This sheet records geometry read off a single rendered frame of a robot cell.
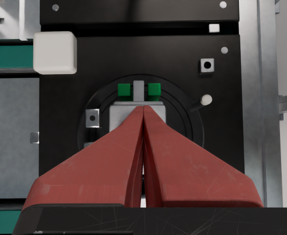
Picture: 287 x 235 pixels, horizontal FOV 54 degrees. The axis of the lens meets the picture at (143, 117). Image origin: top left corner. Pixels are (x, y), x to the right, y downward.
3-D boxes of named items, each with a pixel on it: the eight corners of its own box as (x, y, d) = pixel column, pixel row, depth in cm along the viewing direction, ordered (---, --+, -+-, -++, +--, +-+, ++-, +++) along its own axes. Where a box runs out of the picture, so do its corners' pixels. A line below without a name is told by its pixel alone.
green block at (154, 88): (158, 101, 31) (160, 95, 26) (147, 101, 31) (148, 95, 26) (158, 90, 31) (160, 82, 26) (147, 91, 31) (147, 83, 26)
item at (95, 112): (101, 127, 31) (99, 127, 30) (88, 127, 31) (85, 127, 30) (101, 109, 31) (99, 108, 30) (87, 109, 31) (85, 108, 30)
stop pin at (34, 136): (50, 142, 37) (39, 143, 33) (41, 142, 37) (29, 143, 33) (50, 131, 37) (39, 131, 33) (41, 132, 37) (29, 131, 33)
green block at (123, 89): (133, 101, 31) (130, 96, 26) (122, 102, 31) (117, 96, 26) (132, 91, 31) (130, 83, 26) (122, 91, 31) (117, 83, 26)
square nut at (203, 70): (212, 73, 33) (214, 72, 32) (199, 73, 33) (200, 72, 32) (212, 60, 33) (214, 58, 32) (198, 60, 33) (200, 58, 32)
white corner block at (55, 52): (80, 77, 35) (72, 70, 31) (44, 77, 35) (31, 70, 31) (80, 40, 36) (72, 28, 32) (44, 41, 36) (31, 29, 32)
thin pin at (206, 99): (193, 112, 31) (212, 104, 23) (186, 112, 31) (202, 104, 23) (193, 104, 31) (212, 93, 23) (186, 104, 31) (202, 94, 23)
